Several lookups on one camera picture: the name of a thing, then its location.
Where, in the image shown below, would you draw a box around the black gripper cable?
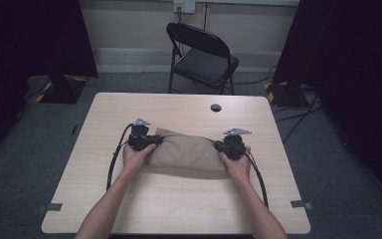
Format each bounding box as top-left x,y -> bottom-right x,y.
105,122 -> 134,192
244,148 -> 270,209

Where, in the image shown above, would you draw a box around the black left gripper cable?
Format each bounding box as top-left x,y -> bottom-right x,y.
105,122 -> 134,192

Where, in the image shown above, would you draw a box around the black stand base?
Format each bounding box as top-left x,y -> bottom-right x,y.
34,74 -> 90,105

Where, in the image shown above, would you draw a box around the beige shorts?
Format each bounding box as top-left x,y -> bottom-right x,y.
148,126 -> 227,173

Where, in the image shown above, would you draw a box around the thin black floor cable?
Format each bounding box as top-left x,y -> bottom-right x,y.
233,65 -> 279,86

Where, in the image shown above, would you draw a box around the black yellow striped box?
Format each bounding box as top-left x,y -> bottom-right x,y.
263,81 -> 310,109

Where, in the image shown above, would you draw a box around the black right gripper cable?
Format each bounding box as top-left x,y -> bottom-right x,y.
244,148 -> 270,209

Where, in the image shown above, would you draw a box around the person's right hand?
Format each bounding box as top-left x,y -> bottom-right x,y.
219,144 -> 253,183

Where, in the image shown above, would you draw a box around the dark curtain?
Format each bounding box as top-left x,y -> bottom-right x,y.
272,0 -> 382,211
0,0 -> 99,168

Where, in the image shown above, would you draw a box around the person's left hand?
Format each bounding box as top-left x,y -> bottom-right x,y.
121,142 -> 157,178

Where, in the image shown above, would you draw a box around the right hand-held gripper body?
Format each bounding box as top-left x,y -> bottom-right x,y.
218,127 -> 253,161

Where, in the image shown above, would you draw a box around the white wall socket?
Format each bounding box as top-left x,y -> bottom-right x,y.
173,0 -> 197,15

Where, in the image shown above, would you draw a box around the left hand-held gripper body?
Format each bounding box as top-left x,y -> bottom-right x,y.
126,118 -> 154,152

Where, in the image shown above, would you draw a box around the black folding chair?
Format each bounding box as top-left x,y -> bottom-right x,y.
165,21 -> 240,96

